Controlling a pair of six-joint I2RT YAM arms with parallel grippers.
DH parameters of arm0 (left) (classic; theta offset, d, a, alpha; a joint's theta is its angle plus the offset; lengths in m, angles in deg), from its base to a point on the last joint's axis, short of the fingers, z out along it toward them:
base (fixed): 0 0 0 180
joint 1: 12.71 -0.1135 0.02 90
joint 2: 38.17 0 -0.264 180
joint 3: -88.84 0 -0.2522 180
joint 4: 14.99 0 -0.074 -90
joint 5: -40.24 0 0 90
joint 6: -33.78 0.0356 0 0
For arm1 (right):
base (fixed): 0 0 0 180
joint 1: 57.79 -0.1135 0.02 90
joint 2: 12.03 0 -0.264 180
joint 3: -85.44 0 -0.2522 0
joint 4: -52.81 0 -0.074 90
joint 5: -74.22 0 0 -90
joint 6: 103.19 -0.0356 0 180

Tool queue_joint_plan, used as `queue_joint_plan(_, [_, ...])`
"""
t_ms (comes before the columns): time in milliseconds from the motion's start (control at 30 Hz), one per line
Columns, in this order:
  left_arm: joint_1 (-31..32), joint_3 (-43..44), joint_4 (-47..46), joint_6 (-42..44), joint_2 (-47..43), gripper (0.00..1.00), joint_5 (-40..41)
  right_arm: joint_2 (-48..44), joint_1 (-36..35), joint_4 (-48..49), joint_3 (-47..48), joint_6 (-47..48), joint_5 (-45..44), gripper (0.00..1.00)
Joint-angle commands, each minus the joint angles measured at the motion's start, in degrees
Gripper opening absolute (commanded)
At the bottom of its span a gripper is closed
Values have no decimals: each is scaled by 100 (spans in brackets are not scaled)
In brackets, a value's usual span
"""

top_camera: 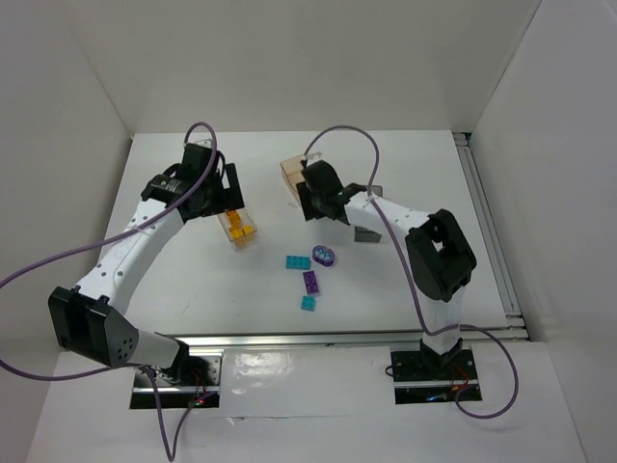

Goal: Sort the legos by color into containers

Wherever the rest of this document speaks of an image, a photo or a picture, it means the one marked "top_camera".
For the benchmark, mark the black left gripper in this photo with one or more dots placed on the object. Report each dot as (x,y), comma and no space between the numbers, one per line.
(232,188)

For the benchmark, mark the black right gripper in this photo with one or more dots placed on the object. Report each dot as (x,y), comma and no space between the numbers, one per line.
(305,207)

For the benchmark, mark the yellow square lego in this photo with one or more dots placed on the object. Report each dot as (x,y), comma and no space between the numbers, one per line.
(236,233)

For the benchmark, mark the purple lotus lego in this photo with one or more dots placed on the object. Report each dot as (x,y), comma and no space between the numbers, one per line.
(323,255)

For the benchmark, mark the teal 2x4 lego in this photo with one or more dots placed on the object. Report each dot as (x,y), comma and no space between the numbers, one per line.
(298,263)

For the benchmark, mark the teal 2x2 lego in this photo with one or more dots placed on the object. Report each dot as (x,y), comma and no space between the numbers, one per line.
(308,303)

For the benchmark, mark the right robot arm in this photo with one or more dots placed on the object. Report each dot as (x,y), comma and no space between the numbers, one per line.
(436,257)

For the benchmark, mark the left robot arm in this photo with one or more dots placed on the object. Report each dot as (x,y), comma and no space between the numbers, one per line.
(89,318)

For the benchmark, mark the clear plastic container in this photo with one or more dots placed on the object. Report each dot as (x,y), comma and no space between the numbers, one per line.
(227,173)

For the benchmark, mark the dark grey plastic container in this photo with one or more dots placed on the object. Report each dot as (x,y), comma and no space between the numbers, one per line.
(362,214)

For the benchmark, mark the purple 2x4 lego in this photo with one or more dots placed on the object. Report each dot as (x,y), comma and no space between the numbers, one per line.
(310,282)

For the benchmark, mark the aluminium rail front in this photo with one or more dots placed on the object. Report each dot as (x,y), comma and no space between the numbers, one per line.
(300,340)

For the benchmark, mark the aluminium rail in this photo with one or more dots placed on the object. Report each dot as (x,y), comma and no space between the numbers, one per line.
(514,318)
(300,340)

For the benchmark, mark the aluminium rail right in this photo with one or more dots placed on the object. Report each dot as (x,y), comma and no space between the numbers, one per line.
(514,318)

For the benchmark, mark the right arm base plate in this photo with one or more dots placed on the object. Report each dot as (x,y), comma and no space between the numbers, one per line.
(414,383)

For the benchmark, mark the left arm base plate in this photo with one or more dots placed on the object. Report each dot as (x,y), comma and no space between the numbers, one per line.
(200,387)

